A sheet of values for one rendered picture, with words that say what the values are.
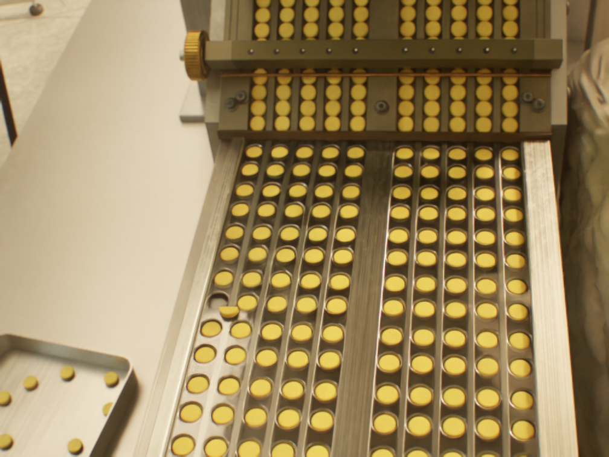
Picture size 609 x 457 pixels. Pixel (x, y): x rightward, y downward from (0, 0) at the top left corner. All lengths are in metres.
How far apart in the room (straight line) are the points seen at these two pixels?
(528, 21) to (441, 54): 0.07
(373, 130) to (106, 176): 0.33
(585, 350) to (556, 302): 0.06
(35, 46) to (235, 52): 2.07
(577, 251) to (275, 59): 0.23
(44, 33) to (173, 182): 1.90
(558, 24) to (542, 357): 0.25
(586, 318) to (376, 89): 0.21
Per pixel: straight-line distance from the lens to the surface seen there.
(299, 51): 0.60
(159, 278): 0.76
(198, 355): 0.51
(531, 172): 0.59
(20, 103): 2.46
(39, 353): 0.74
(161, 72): 0.98
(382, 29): 0.63
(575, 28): 0.98
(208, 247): 0.55
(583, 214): 0.58
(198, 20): 0.87
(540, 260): 0.53
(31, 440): 0.69
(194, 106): 0.91
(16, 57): 2.65
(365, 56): 0.60
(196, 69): 0.61
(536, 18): 0.64
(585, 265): 0.56
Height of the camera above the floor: 1.34
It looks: 45 degrees down
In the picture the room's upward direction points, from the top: 8 degrees counter-clockwise
